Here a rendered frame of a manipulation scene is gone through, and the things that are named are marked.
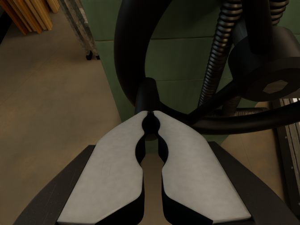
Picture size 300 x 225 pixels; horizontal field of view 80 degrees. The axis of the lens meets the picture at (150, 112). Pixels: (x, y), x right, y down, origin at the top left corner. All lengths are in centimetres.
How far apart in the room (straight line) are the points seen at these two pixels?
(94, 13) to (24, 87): 118
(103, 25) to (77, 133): 83
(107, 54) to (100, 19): 8
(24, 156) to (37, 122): 21
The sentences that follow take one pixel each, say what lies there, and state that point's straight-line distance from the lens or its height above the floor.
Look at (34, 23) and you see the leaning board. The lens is 184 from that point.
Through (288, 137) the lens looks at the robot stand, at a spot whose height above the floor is 15.
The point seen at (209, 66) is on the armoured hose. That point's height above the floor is 75.
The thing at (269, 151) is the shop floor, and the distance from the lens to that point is 116.
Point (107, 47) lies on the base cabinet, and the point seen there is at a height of 70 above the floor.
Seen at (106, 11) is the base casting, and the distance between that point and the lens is 35.
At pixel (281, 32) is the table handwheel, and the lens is 20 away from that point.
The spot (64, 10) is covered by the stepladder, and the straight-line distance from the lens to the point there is 128.
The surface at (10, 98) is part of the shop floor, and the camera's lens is 148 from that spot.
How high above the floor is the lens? 94
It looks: 59 degrees down
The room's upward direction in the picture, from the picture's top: 2 degrees counter-clockwise
